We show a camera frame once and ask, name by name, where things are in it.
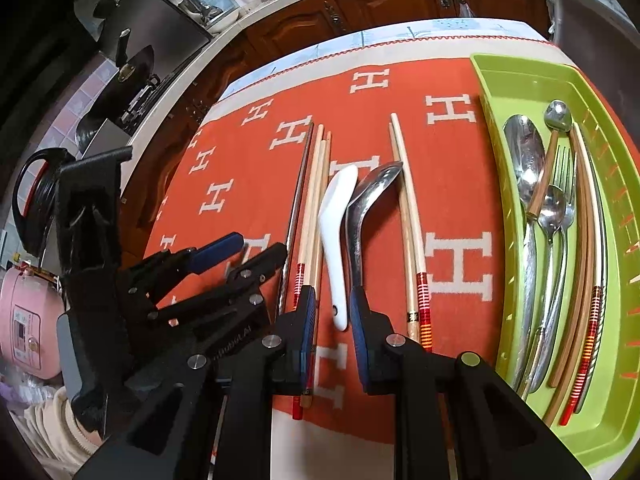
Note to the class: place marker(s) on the black gas stove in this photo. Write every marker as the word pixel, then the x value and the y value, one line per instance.
pixel 142 100

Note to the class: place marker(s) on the white plastic bag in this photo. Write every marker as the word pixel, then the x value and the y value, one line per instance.
pixel 467 7

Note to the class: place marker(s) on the white bowl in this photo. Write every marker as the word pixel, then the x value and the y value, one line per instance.
pixel 220 17

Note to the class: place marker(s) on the small steel splash panel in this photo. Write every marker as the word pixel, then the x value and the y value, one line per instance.
pixel 102 135

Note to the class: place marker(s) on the green plastic utensil tray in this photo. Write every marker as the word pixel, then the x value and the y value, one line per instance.
pixel 520 85

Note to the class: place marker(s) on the white ceramic soup spoon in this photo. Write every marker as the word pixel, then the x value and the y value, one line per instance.
pixel 335 220

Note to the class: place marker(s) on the black pot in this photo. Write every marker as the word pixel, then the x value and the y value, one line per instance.
pixel 95 120

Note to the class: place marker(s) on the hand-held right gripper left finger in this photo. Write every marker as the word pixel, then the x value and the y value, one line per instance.
pixel 307 320

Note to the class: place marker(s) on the steel soup spoon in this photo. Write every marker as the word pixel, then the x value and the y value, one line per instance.
pixel 362 210

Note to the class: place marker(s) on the steel fork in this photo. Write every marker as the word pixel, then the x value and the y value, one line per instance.
pixel 564 175

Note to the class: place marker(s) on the light wooden chopstick dark band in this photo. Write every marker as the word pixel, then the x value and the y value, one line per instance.
pixel 412 317

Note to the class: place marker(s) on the brown wooden base cabinet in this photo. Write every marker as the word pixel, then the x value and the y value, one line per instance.
pixel 390 5

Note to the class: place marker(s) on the steel cabinet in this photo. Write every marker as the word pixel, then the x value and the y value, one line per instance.
pixel 590 20

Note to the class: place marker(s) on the small steel spoon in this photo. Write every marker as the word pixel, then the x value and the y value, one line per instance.
pixel 550 207

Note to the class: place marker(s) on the large steel splash panel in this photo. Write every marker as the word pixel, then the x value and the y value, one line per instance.
pixel 150 20

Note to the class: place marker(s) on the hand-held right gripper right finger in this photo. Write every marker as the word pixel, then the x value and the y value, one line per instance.
pixel 357 330

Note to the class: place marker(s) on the black frying pan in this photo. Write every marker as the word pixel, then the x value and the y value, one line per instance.
pixel 132 67

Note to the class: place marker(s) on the large steel spoon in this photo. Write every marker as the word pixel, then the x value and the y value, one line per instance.
pixel 522 150

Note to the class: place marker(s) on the pink rice cooker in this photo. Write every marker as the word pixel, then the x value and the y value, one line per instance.
pixel 22 325

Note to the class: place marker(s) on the black kettle red trim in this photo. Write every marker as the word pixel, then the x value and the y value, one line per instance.
pixel 30 200

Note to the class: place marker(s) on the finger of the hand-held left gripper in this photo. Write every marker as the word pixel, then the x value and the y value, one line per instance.
pixel 265 260
pixel 215 252

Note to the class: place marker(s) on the orange printed blanket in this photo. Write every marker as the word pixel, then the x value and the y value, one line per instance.
pixel 400 85

